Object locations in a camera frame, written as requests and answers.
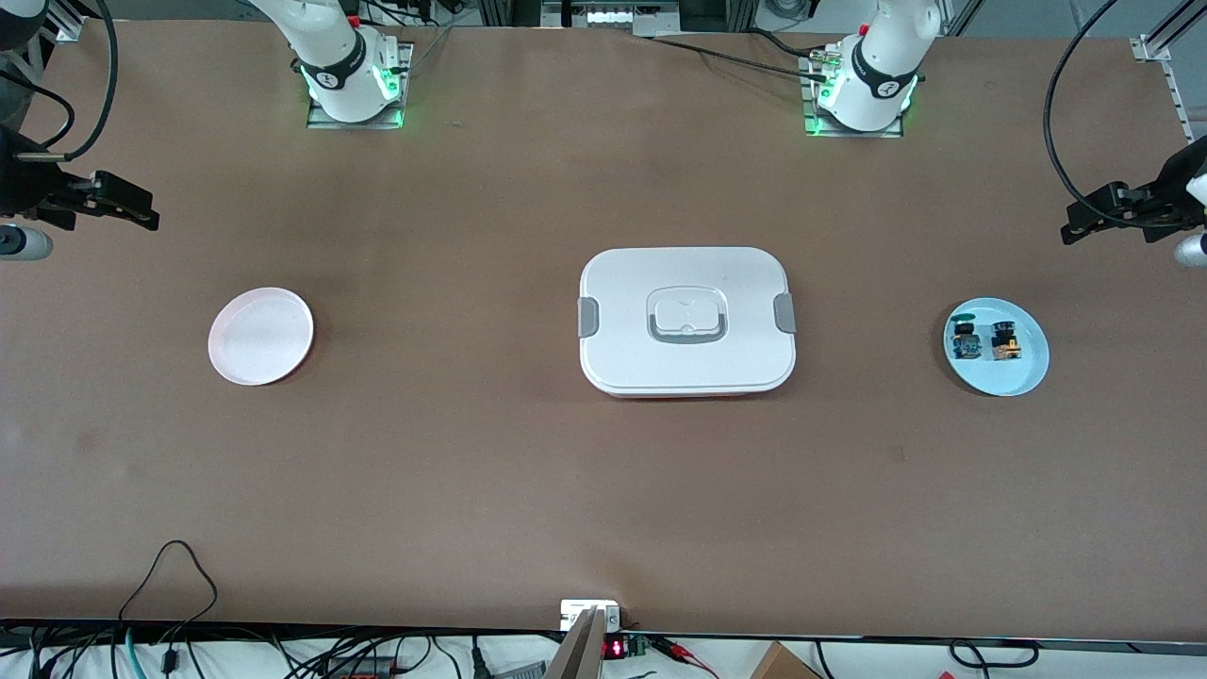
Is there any pink round plate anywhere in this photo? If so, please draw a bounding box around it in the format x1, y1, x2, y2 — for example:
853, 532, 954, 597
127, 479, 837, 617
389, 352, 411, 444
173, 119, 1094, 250
208, 287, 316, 387

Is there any light blue round plate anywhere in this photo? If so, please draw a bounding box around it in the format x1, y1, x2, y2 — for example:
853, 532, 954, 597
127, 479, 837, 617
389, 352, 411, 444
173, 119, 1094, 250
943, 297, 1050, 397

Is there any black coiled cable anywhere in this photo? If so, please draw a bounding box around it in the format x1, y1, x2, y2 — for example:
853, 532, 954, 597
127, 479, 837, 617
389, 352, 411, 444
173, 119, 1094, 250
947, 638, 1040, 679

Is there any black cable to arm base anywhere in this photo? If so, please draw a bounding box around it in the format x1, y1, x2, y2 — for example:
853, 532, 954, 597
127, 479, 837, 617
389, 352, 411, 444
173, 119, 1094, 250
649, 26, 833, 84

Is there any brown cardboard box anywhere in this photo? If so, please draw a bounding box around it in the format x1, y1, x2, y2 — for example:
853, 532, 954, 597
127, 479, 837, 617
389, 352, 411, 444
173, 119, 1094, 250
750, 641, 823, 679

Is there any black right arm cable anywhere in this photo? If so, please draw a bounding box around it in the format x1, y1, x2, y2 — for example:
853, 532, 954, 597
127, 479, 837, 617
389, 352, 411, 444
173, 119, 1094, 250
0, 0, 118, 163

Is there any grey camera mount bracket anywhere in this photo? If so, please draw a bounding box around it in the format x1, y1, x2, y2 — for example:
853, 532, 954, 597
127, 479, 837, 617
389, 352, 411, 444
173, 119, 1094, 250
547, 600, 623, 679

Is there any white lidded box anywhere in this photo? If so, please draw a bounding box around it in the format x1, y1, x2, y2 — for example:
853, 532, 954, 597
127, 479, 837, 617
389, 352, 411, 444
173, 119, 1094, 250
577, 247, 798, 400

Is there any aluminium frame profile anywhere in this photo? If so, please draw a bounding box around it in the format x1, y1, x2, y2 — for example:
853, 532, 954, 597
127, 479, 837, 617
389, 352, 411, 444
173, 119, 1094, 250
1130, 0, 1207, 142
38, 0, 91, 43

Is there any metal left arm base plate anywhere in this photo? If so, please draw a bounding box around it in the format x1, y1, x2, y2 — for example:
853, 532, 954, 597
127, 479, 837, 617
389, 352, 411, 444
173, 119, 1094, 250
802, 52, 904, 140

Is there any black looped cable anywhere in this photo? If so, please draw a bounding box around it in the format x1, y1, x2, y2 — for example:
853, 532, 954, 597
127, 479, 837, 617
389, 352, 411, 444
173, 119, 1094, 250
118, 539, 220, 679

